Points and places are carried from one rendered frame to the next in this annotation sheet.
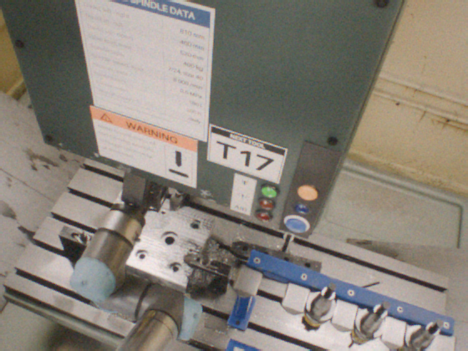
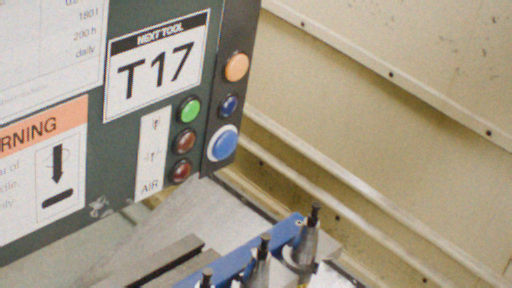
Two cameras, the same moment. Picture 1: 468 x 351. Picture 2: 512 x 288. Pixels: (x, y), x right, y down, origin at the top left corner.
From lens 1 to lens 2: 48 cm
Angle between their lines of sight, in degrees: 45
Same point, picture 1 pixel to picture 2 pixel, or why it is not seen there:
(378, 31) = not seen: outside the picture
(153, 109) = (18, 82)
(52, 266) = not seen: outside the picture
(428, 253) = (132, 244)
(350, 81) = not seen: outside the picture
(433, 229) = (92, 231)
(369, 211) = (17, 272)
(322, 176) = (248, 25)
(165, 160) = (35, 187)
